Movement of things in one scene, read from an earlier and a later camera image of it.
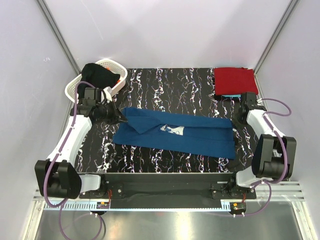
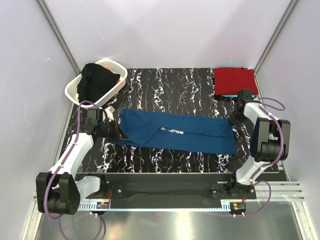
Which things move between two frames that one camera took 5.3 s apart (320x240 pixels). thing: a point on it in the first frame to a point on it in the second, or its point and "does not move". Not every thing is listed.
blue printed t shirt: x=208 y=136 does not move
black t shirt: x=98 y=76 does not move
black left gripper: x=117 y=116 to x=118 y=134
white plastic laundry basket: x=111 y=64 does not move
